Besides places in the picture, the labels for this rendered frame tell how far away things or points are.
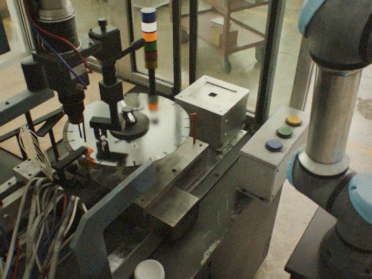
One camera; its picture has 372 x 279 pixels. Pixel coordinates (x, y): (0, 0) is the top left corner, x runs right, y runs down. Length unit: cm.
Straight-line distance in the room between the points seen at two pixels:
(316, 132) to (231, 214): 37
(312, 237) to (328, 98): 43
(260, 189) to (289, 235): 96
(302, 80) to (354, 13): 59
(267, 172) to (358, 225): 27
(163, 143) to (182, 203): 16
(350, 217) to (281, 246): 110
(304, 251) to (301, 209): 114
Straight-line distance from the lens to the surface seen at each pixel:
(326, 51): 72
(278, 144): 108
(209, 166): 121
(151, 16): 122
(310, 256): 105
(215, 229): 106
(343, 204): 93
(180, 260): 100
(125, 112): 102
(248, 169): 109
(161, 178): 104
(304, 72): 123
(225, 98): 127
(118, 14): 158
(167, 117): 108
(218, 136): 124
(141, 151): 97
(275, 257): 196
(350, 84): 78
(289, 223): 211
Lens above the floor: 157
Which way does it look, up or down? 38 degrees down
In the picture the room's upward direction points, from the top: straight up
